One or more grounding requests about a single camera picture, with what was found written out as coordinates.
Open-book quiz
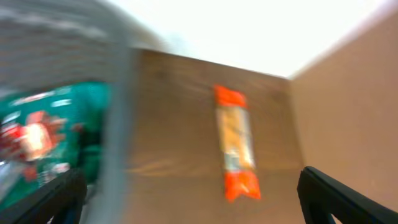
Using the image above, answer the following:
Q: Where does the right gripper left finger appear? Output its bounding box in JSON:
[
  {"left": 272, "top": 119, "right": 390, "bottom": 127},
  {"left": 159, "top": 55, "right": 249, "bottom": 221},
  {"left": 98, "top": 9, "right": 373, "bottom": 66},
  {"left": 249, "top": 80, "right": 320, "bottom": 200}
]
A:
[{"left": 1, "top": 169, "right": 87, "bottom": 224}]

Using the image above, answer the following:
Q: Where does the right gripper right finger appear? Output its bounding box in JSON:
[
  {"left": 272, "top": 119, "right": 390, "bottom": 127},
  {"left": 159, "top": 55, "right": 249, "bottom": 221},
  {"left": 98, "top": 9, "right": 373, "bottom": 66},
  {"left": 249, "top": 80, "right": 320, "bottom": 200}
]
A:
[{"left": 297, "top": 166, "right": 397, "bottom": 224}]

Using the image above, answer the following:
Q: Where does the green Nescafe coffee bag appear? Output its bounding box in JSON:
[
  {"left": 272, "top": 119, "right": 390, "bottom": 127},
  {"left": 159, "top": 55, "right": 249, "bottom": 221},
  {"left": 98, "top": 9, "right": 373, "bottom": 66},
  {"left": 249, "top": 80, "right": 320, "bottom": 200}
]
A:
[{"left": 1, "top": 82, "right": 111, "bottom": 209}]

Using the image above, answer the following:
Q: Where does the grey plastic basket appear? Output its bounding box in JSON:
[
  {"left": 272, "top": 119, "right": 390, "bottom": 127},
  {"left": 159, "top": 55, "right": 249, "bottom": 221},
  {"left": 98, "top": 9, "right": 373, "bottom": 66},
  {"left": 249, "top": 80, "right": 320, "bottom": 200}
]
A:
[{"left": 0, "top": 0, "right": 162, "bottom": 224}]

